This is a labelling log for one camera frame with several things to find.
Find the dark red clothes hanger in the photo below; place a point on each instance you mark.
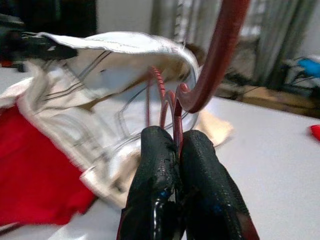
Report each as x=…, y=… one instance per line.
x=220, y=55

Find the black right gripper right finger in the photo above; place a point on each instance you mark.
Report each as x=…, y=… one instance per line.
x=205, y=190

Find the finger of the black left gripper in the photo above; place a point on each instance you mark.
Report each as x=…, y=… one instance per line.
x=60, y=53

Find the blue box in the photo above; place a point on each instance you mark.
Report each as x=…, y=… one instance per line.
x=310, y=66

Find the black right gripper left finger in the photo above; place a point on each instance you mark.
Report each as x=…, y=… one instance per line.
x=155, y=175

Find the red garment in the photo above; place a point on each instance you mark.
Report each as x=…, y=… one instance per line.
x=32, y=170

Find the cream white jeans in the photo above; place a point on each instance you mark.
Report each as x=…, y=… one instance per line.
x=75, y=120

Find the grey curtain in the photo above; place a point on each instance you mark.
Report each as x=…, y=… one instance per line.
x=275, y=37

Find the red t-shirt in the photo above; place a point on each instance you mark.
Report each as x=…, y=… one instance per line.
x=315, y=133

